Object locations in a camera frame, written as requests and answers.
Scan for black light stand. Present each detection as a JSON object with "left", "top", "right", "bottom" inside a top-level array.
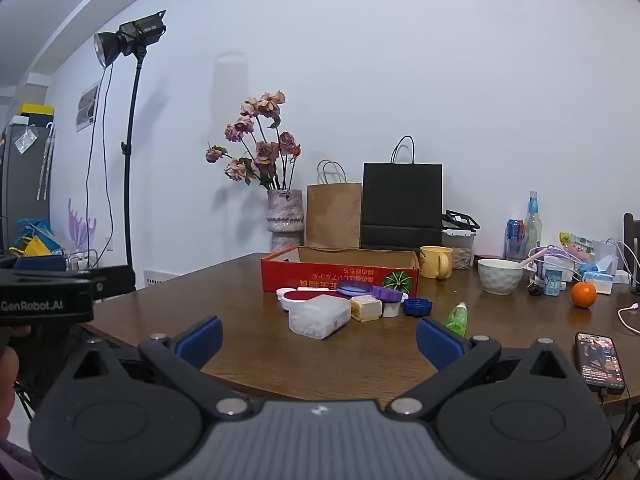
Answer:
[{"left": 121, "top": 55, "right": 147, "bottom": 272}]

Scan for black smartphone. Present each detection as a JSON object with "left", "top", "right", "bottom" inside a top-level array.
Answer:
[{"left": 573, "top": 332, "right": 627, "bottom": 395}]

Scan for white lint brush red face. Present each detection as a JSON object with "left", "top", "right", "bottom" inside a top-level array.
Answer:
[{"left": 276, "top": 287, "right": 342, "bottom": 311}]

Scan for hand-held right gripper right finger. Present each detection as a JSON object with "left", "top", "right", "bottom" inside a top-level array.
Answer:
[{"left": 384, "top": 316, "right": 577, "bottom": 420}]

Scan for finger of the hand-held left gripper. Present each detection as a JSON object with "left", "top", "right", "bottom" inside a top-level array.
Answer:
[{"left": 91, "top": 266, "right": 137, "bottom": 303}]

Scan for white jar purple cap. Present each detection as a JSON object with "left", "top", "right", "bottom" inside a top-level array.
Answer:
[{"left": 370, "top": 285, "right": 405, "bottom": 318}]

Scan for clear glass bottle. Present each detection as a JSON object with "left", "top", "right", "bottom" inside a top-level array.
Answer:
[{"left": 523, "top": 191, "right": 544, "bottom": 261}]

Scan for white wire rack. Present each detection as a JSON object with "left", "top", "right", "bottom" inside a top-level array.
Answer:
[{"left": 66, "top": 247, "right": 101, "bottom": 272}]

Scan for orange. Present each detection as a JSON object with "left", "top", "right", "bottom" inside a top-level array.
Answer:
[{"left": 571, "top": 281, "right": 598, "bottom": 309}]

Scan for small green bottle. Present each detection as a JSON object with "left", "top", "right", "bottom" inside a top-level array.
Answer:
[{"left": 444, "top": 302, "right": 469, "bottom": 337}]

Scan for grey refrigerator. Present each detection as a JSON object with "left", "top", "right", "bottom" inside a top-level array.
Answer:
[{"left": 0, "top": 119, "right": 56, "bottom": 257}]

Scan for translucent plastic box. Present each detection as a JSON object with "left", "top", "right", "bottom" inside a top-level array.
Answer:
[{"left": 288, "top": 294, "right": 352, "bottom": 340}]

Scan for white ceramic bowl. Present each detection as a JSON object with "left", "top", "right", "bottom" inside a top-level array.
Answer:
[{"left": 477, "top": 258, "right": 525, "bottom": 296}]

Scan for white cable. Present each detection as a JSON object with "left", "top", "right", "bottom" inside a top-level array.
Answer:
[{"left": 617, "top": 302, "right": 640, "bottom": 335}]

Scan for dark wooden chair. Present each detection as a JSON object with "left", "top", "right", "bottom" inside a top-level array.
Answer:
[{"left": 622, "top": 212, "right": 640, "bottom": 296}]

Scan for brown paper bag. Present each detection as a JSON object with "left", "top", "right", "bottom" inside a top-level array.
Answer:
[{"left": 305, "top": 159, "right": 364, "bottom": 250}]

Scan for clear container black lid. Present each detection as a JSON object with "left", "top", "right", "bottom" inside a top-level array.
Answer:
[{"left": 442, "top": 209, "right": 481, "bottom": 269}]

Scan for colourful snack bag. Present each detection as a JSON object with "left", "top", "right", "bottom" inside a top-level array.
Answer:
[{"left": 558, "top": 232, "right": 596, "bottom": 262}]

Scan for small cream plastic box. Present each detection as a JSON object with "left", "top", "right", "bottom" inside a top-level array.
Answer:
[{"left": 349, "top": 295, "right": 384, "bottom": 322}]

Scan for yellow mug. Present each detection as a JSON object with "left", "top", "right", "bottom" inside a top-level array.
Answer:
[{"left": 419, "top": 245, "right": 454, "bottom": 280}]

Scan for clear plastic bag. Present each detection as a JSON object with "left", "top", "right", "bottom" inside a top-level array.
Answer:
[{"left": 14, "top": 127, "right": 39, "bottom": 154}]

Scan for dried rose bouquet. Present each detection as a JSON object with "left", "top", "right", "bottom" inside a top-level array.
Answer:
[{"left": 204, "top": 90, "right": 303, "bottom": 191}]

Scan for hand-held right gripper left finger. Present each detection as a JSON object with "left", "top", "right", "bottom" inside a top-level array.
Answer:
[{"left": 60, "top": 316, "right": 264, "bottom": 420}]

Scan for wall picture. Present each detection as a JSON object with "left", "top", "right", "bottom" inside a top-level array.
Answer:
[{"left": 75, "top": 82, "right": 100, "bottom": 134}]

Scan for person's left hand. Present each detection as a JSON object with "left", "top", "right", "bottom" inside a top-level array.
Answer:
[{"left": 0, "top": 326, "right": 32, "bottom": 421}]

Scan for blue white tissue pack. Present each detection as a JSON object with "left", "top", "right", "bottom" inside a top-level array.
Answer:
[{"left": 579, "top": 256, "right": 616, "bottom": 295}]

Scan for yellow box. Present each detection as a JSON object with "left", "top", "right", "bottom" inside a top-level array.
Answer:
[{"left": 19, "top": 103, "right": 55, "bottom": 121}]

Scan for blue and yellow bags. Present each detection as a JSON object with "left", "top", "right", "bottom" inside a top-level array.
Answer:
[{"left": 9, "top": 217, "right": 64, "bottom": 259}]

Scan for black studio light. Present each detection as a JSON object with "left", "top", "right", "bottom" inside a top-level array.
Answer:
[{"left": 94, "top": 9, "right": 169, "bottom": 69}]

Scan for black paper bag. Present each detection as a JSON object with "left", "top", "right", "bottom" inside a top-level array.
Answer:
[{"left": 360, "top": 135, "right": 444, "bottom": 250}]

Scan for blue soda can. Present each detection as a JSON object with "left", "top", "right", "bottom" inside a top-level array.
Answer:
[{"left": 504, "top": 218, "right": 525, "bottom": 260}]

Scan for mottled pink vase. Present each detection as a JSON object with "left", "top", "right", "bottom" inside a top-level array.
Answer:
[{"left": 265, "top": 188, "right": 306, "bottom": 254}]

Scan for red cardboard box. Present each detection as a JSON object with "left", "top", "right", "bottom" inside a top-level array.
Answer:
[{"left": 260, "top": 246, "right": 420, "bottom": 297}]

